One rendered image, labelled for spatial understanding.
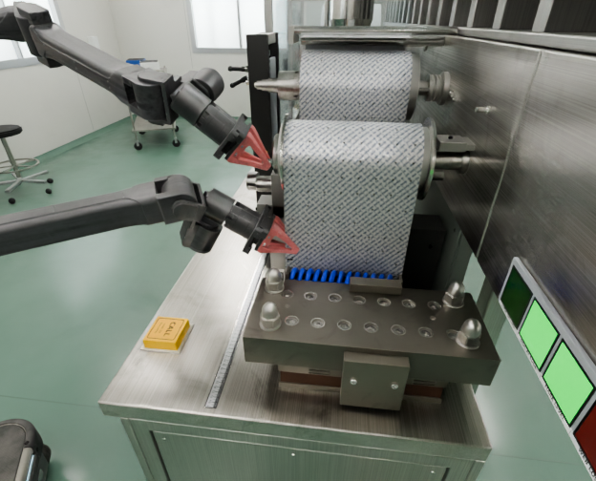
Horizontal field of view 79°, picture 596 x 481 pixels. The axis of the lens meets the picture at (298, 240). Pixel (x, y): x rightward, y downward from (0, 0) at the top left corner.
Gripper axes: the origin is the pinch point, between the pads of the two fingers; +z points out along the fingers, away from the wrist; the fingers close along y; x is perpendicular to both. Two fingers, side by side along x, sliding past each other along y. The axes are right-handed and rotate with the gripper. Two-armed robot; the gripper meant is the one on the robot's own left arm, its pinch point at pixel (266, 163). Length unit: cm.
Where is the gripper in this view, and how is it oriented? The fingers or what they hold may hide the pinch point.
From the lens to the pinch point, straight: 72.7
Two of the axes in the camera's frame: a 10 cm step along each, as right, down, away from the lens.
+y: -0.5, 5.9, -8.1
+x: 6.5, -5.9, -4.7
